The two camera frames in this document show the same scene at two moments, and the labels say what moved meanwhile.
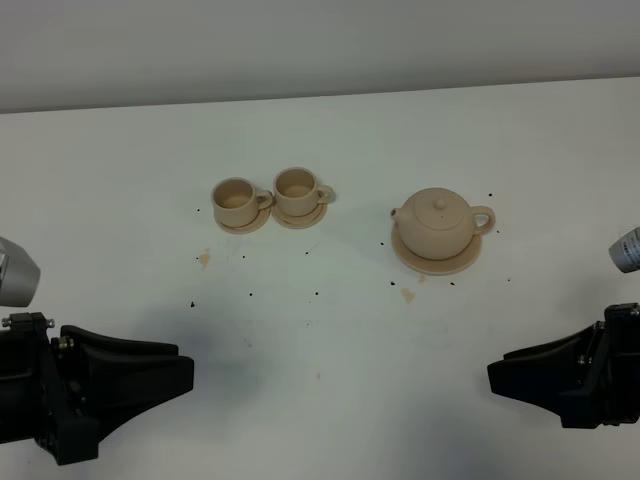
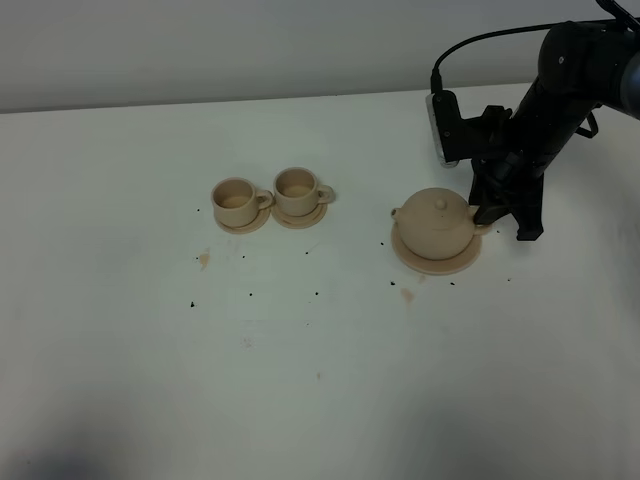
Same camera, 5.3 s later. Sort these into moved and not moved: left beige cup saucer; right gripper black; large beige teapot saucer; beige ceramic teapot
Moved: right gripper black
Not moved: beige ceramic teapot; left beige cup saucer; large beige teapot saucer
